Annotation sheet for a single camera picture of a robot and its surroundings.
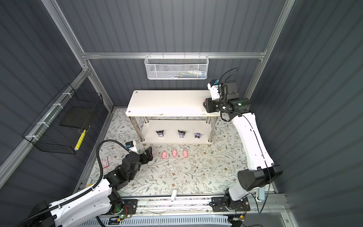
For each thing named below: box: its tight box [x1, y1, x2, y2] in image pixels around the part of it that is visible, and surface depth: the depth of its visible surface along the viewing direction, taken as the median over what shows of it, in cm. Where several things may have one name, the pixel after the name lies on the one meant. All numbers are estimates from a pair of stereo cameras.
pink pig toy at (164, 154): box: [161, 150, 167, 160], surface depth 93 cm
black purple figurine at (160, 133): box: [155, 129, 165, 138], surface depth 93 cm
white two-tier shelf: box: [125, 90, 221, 145], surface depth 82 cm
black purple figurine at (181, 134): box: [177, 129, 186, 139], surface depth 93 cm
